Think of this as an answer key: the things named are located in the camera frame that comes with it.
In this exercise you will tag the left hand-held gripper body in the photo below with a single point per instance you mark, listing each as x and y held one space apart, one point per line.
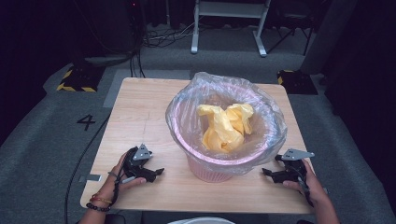
137 161

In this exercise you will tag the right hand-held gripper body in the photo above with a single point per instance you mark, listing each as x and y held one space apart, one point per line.
294 168

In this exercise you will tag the person's right hand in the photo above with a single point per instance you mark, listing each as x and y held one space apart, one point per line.
311 186

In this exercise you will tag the person's left hand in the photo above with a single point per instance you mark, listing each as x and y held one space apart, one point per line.
109 186

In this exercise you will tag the pink bin with plastic bag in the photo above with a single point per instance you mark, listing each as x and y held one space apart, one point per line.
267 124

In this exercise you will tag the grey tape strip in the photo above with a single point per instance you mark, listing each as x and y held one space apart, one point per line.
91 178

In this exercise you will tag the pink plastic wastebasket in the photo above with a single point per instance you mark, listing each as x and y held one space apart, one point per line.
211 172

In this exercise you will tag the crumpled yellow plastic bag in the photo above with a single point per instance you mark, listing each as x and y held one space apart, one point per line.
225 130

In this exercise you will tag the white round object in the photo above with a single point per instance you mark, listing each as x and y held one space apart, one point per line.
202 221

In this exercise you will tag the black yellow striped base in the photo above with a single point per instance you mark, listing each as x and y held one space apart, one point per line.
297 82
79 79

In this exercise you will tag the grey curtain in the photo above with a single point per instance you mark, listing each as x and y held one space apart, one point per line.
330 34

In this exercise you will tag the black folding stand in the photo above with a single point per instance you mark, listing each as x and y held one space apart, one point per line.
292 28

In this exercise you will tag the white metal stand frame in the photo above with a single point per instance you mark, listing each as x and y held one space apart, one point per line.
229 9

